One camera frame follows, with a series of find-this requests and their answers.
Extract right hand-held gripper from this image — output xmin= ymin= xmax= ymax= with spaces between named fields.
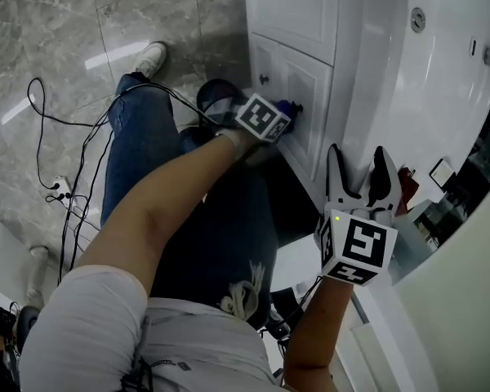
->
xmin=313 ymin=142 xmax=403 ymax=288

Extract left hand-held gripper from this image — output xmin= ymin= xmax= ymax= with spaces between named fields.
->
xmin=233 ymin=91 xmax=294 ymax=144

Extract blue cloth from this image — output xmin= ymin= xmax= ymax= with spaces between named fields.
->
xmin=274 ymin=99 xmax=304 ymax=133

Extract person's left forearm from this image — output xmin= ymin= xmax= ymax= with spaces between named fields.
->
xmin=73 ymin=131 xmax=251 ymax=298

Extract person's right forearm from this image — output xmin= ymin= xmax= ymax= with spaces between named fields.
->
xmin=283 ymin=275 xmax=355 ymax=392

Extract dark brown rag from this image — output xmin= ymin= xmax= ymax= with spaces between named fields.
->
xmin=396 ymin=166 xmax=421 ymax=216

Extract black waste bin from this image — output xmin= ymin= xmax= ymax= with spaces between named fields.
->
xmin=195 ymin=78 xmax=251 ymax=129

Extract black soap dispenser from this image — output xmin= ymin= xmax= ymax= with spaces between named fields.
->
xmin=428 ymin=158 xmax=457 ymax=188

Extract white bathtub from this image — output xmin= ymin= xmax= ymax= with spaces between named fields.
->
xmin=269 ymin=238 xmax=323 ymax=292

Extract person's blue jeans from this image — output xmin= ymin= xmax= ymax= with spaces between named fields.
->
xmin=99 ymin=73 xmax=279 ymax=331

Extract person's white shoe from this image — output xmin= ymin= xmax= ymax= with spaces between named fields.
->
xmin=134 ymin=41 xmax=168 ymax=80

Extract chrome sink drain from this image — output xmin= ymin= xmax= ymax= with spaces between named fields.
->
xmin=409 ymin=7 xmax=427 ymax=33

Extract white power strip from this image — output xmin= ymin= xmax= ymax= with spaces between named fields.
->
xmin=50 ymin=174 xmax=74 ymax=204

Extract person's grey shirt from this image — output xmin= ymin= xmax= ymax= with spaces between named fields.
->
xmin=18 ymin=265 xmax=289 ymax=392

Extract white wrist strap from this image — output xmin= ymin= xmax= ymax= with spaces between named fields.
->
xmin=216 ymin=130 xmax=247 ymax=159

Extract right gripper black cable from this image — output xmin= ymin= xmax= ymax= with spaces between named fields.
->
xmin=261 ymin=274 xmax=324 ymax=343

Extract white knotted cord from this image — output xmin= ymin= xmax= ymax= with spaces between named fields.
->
xmin=219 ymin=261 xmax=267 ymax=323

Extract black braided strap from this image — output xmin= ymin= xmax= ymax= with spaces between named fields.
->
xmin=119 ymin=356 xmax=192 ymax=392

